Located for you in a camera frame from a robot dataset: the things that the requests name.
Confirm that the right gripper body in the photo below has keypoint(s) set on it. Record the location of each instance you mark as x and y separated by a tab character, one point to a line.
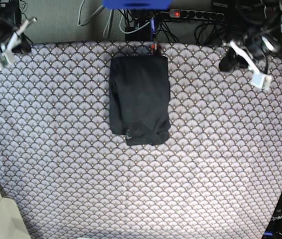
22	45

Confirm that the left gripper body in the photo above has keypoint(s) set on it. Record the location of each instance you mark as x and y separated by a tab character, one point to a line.
231	61

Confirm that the dark grey T-shirt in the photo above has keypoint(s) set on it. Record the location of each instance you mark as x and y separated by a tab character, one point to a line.
139	95

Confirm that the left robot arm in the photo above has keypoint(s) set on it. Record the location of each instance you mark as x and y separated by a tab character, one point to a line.
259	25

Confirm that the black power strip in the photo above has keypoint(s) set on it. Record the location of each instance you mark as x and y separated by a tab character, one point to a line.
196	15

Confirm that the red table clamp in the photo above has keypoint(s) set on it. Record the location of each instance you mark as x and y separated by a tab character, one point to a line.
155	49

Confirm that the fan-patterned tablecloth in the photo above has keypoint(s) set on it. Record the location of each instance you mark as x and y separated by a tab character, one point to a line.
218	176

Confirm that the white camera bracket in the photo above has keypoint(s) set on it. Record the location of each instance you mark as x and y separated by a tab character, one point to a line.
7	57
259	79

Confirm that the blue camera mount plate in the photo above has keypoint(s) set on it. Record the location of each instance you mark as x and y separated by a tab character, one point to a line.
136	4

